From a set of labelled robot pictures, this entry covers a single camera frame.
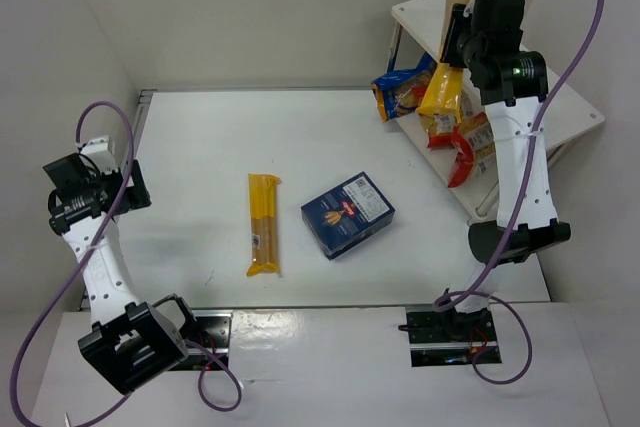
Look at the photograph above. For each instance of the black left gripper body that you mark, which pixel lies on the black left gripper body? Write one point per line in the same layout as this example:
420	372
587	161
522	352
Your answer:
136	186

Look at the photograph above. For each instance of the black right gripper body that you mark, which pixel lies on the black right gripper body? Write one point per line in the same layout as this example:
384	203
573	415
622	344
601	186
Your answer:
452	34

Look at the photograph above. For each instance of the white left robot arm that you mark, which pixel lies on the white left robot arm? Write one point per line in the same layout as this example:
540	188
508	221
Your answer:
131	342

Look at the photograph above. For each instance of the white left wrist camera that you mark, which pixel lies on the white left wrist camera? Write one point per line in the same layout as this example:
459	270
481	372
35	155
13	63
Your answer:
100	150

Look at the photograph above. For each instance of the dark blue pasta box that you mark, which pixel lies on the dark blue pasta box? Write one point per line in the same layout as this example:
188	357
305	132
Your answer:
347	215

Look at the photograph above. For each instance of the yellow spaghetti pack near centre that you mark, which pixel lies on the yellow spaghetti pack near centre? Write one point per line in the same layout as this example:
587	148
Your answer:
264	231

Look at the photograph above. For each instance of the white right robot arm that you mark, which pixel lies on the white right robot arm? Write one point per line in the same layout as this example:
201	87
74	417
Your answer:
527	220

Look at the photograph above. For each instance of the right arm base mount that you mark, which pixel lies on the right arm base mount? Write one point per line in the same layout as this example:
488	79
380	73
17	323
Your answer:
449	338

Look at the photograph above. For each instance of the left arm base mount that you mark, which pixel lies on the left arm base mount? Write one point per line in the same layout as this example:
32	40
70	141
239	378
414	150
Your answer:
211	329

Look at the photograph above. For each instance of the red pasta bag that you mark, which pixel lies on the red pasta bag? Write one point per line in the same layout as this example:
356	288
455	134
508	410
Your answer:
472	139

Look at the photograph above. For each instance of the yellow spaghetti pack with barcode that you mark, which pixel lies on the yellow spaghetti pack with barcode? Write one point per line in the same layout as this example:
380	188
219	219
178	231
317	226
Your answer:
443	94

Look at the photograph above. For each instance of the blue pasta bag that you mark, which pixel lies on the blue pasta bag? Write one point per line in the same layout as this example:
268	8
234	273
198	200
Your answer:
400	92

